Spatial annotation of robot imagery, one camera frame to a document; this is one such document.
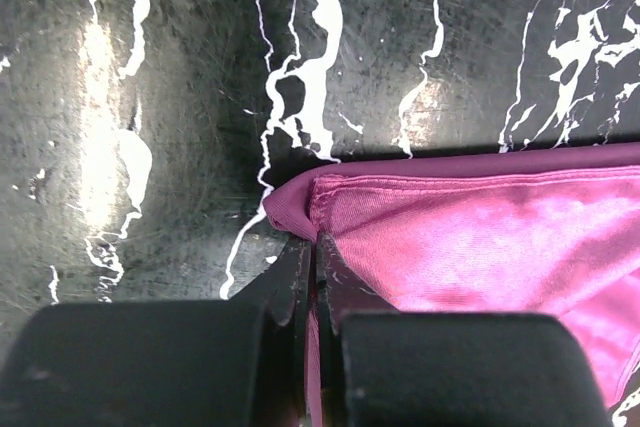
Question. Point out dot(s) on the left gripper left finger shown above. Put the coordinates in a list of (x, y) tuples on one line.
[(282, 294)]

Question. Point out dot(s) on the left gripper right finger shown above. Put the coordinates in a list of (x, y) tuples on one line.
[(340, 291)]

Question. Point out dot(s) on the magenta cloth napkin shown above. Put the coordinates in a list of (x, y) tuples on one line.
[(545, 231)]

